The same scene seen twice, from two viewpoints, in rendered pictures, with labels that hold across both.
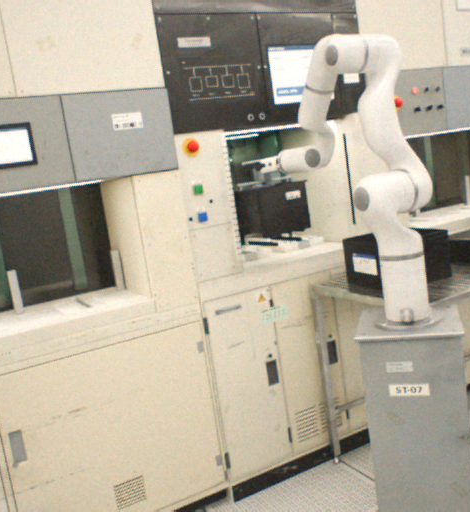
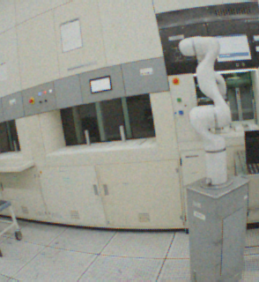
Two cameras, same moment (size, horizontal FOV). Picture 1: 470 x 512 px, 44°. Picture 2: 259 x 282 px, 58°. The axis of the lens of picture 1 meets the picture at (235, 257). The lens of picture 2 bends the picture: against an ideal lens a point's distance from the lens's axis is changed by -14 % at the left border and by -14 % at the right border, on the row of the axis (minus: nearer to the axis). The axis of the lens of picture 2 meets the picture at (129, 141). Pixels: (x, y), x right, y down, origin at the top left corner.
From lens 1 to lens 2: 1.19 m
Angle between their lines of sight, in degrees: 47
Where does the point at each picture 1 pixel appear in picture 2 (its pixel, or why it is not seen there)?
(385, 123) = (202, 80)
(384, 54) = (204, 47)
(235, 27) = (196, 29)
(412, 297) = (211, 173)
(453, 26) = not seen: outside the picture
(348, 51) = (183, 47)
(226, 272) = (192, 138)
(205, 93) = (181, 57)
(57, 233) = (144, 112)
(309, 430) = not seen: hidden behind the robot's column
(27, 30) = (111, 44)
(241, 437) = not seen: hidden behind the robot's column
